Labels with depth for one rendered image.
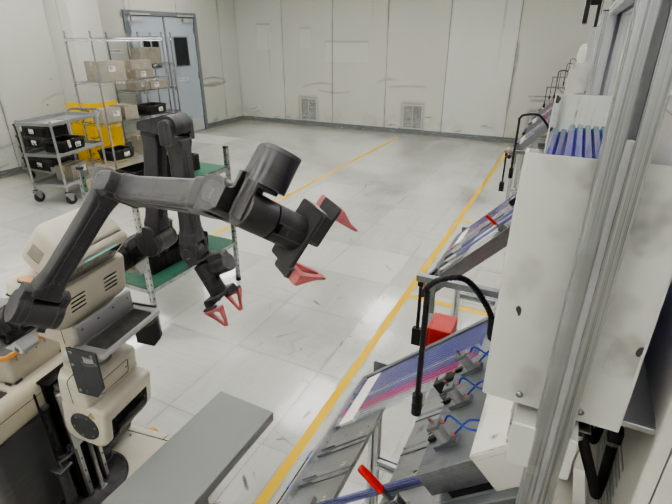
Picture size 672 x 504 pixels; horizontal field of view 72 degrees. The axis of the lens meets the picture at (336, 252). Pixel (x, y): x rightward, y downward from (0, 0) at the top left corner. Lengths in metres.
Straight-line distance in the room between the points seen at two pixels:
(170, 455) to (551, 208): 1.44
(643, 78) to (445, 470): 0.64
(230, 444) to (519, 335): 1.24
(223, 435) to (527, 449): 1.21
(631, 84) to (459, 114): 9.16
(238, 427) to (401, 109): 8.72
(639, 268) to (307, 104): 10.39
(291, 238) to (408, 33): 9.22
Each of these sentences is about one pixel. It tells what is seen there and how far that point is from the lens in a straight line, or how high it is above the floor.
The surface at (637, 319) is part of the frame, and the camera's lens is 0.60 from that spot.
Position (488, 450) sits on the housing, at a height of 1.26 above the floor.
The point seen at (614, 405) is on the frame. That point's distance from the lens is 0.66.
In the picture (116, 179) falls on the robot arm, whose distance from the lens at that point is 1.02.
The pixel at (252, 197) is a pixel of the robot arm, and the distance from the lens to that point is 0.65.
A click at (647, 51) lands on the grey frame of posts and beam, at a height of 1.81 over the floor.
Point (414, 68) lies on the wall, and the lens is 9.80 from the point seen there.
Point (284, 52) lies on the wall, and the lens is 11.02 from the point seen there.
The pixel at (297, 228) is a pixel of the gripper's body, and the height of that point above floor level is 1.56.
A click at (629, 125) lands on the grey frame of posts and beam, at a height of 1.75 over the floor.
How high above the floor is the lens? 1.82
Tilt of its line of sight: 25 degrees down
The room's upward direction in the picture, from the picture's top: straight up
